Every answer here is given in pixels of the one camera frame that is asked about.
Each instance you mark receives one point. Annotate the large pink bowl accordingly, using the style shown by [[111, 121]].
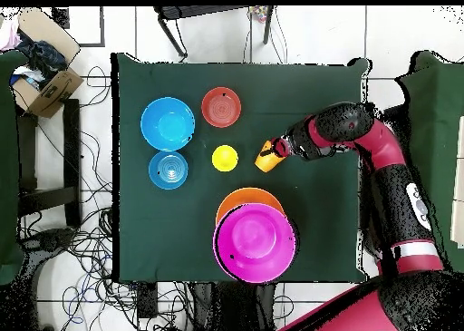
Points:
[[253, 240]]

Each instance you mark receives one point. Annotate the large orange bowl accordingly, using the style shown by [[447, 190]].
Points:
[[250, 196]]

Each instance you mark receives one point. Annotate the colourful small item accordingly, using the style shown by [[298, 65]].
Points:
[[259, 13]]

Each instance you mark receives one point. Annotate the thin black square frame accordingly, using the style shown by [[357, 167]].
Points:
[[102, 26]]

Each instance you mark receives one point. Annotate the small red bowl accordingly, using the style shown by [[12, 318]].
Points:
[[221, 108]]

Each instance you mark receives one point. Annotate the black bench frame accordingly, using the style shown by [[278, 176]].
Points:
[[72, 157]]

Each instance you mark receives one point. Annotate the dark blue cloth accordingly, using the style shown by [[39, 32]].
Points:
[[43, 57]]

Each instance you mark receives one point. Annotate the dark green table cloth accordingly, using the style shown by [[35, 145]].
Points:
[[224, 77]]

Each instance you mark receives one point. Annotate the yellow cup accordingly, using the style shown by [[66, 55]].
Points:
[[225, 158]]

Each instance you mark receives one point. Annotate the orange cup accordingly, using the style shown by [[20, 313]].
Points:
[[264, 162]]

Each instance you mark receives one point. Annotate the large blue bowl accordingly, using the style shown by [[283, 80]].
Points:
[[167, 124]]

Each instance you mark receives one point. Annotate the black stool frame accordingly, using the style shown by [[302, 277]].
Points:
[[203, 11]]

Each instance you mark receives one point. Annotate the small teal blue bowl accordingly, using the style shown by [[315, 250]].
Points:
[[168, 170]]

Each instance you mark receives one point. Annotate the green covered table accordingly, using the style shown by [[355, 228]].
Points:
[[435, 128], [7, 164]]

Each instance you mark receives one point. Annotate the cardboard box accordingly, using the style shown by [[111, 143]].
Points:
[[54, 91]]

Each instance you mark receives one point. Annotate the pink cloth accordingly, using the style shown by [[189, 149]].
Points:
[[9, 35]]

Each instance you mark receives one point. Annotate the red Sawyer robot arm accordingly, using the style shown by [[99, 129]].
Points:
[[391, 186]]

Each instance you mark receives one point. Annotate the black power box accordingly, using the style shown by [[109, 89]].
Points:
[[146, 300]]

